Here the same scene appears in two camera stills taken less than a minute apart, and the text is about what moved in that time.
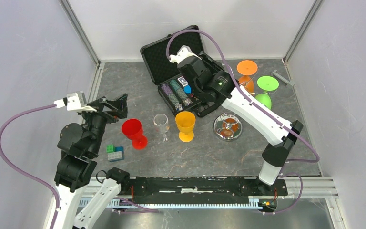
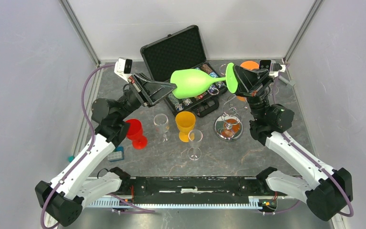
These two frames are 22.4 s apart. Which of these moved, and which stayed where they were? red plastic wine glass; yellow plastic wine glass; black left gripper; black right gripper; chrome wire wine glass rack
Moved: black left gripper; black right gripper
Stayed: yellow plastic wine glass; red plastic wine glass; chrome wire wine glass rack
